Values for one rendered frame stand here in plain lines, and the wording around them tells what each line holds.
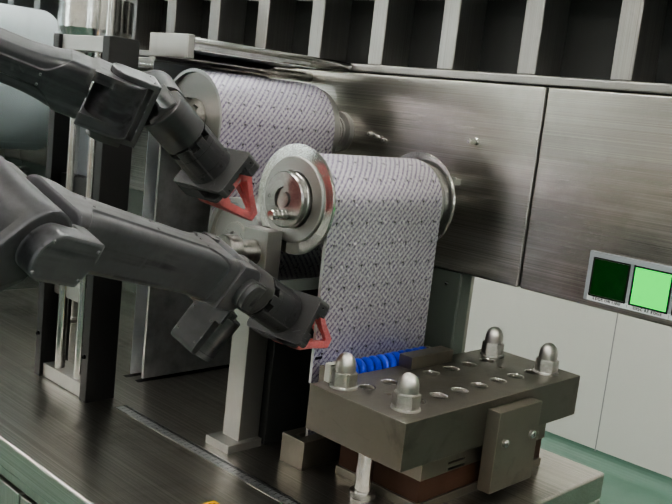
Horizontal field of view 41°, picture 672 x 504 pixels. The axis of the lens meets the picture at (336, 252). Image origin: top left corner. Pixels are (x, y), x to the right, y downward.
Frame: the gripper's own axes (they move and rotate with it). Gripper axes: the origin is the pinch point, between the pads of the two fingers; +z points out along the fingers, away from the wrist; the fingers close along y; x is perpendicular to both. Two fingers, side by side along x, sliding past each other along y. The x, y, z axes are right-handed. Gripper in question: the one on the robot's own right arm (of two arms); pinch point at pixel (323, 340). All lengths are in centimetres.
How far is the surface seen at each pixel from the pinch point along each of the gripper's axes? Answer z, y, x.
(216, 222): -7.7, -22.6, 9.7
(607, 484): 267, -70, 33
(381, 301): 6.9, 0.2, 9.3
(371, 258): 1.0, 0.2, 13.2
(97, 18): -17, -72, 39
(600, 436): 275, -84, 52
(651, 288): 20.2, 30.1, 25.2
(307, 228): -9.9, -2.4, 11.4
